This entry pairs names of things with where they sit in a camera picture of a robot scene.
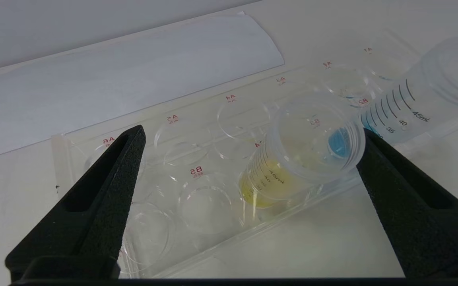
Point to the test tube with yellow pigment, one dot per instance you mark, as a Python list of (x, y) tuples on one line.
[(276, 182)]

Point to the test tube with blue pigment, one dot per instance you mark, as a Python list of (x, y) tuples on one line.
[(431, 91)]

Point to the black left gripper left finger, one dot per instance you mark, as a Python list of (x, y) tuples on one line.
[(94, 210)]

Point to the clear acrylic test tube rack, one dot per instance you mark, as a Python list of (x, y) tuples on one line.
[(197, 198)]

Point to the white paper sheet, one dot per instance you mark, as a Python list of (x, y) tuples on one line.
[(113, 79)]

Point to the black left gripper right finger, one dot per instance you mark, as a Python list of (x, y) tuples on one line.
[(420, 214)]

